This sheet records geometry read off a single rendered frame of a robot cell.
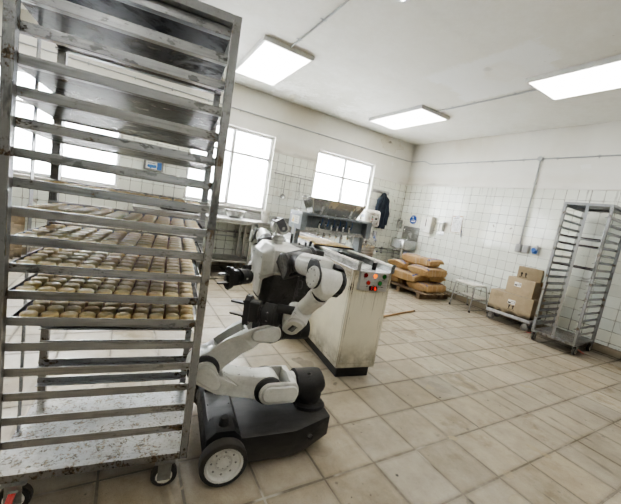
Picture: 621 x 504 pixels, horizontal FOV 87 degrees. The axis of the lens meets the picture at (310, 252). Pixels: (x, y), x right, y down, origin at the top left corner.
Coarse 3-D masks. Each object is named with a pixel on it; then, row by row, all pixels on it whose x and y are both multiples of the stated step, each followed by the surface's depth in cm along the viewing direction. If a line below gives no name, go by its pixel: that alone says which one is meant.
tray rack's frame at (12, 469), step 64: (192, 0) 106; (0, 64) 92; (64, 64) 132; (0, 128) 94; (0, 192) 97; (0, 256) 99; (0, 320) 102; (0, 384) 106; (64, 448) 126; (128, 448) 130
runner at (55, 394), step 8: (160, 384) 128; (168, 384) 129; (176, 384) 130; (184, 384) 131; (24, 392) 111; (32, 392) 112; (40, 392) 113; (48, 392) 114; (56, 392) 115; (64, 392) 116; (72, 392) 116; (80, 392) 117; (88, 392) 118; (96, 392) 120; (104, 392) 121; (112, 392) 122; (120, 392) 123; (128, 392) 124; (136, 392) 125; (144, 392) 126; (8, 400) 110; (16, 400) 110; (24, 400) 111
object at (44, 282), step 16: (16, 288) 108; (32, 288) 110; (48, 288) 112; (64, 288) 115; (80, 288) 123; (96, 288) 123; (112, 288) 125; (128, 288) 127; (144, 288) 129; (160, 288) 133; (176, 288) 139
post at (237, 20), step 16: (240, 32) 113; (224, 96) 115; (224, 112) 116; (224, 128) 117; (224, 144) 118; (208, 224) 121; (208, 240) 122; (208, 256) 123; (208, 272) 124; (192, 352) 127; (192, 368) 128; (192, 384) 130; (192, 400) 131
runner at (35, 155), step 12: (24, 156) 100; (36, 156) 101; (48, 156) 102; (60, 156) 103; (84, 168) 106; (96, 168) 107; (108, 168) 108; (120, 168) 110; (132, 168) 111; (156, 180) 114; (168, 180) 116; (180, 180) 117; (192, 180) 119
